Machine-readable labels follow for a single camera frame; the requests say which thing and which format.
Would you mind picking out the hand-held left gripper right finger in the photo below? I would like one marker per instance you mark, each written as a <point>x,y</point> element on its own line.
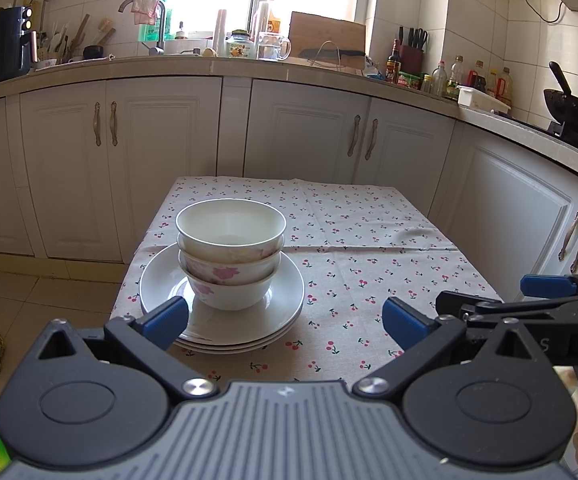
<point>404,325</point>

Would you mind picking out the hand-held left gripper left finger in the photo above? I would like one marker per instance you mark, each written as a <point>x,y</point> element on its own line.
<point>166,322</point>

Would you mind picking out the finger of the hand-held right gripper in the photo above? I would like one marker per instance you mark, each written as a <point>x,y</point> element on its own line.
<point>549,286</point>
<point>469,302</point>

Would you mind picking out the white bowl pink floral print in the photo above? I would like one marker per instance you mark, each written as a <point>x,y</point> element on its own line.
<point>234,295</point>
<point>204,260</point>

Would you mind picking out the white plate fruit print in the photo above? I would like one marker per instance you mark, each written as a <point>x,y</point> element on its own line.
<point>241,340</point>
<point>279,290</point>
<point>241,349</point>

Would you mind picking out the plain white bowl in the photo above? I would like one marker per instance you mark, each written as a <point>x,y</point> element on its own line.
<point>229,220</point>

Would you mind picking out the cherry print tablecloth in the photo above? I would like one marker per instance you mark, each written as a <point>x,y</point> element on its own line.
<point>359,260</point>

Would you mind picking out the black wok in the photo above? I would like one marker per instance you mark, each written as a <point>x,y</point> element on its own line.
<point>574,110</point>

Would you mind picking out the white plastic tray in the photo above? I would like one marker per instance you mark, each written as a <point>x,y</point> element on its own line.
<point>484,102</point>

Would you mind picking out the amber oil bottle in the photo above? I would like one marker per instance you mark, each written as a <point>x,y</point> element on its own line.
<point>504,87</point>

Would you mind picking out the yellow oil bottle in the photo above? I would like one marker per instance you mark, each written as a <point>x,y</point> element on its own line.
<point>492,85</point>

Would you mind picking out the clear oil bottle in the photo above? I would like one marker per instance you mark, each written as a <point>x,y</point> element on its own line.
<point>455,82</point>

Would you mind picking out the small seasoning jar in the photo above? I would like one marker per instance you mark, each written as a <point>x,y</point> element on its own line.
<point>426,85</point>

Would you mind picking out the green packet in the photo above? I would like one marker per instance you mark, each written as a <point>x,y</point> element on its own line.
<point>409,80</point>

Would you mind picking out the dark soy sauce bottle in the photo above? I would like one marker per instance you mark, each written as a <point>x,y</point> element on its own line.
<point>393,67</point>

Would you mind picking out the red knife block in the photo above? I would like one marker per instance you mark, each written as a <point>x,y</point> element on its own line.
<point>411,57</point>

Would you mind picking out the black kitchen knife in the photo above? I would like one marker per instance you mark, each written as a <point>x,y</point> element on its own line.
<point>354,53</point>

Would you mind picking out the small black pot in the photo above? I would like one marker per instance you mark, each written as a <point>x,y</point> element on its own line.
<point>94,52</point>

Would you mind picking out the metal faucet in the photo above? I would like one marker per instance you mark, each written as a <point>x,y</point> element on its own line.
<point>161,40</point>

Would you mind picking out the glass jar yellow print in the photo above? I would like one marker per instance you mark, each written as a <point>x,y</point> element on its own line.
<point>240,46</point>

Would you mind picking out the green dish soap bottle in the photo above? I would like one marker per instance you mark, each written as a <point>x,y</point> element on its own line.
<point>148,34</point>

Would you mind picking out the glass pitcher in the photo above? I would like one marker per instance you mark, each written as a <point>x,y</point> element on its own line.
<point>271,47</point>

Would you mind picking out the stack of white cups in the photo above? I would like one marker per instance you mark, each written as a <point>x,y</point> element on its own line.
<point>220,30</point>

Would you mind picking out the scrubbing brush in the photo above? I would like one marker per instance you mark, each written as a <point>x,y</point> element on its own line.
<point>105,27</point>

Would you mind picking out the wooden cutting board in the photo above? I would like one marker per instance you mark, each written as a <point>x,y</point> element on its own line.
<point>329,30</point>

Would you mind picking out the wooden spatula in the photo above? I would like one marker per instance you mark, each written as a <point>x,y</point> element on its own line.
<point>81,30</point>

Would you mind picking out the pink cloth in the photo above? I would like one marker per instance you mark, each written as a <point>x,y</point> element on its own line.
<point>145,7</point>

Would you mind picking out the orange label bottle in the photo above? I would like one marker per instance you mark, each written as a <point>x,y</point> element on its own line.
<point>274,22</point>

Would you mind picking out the black air fryer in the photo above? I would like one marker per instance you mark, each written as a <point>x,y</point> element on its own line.
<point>4,45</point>

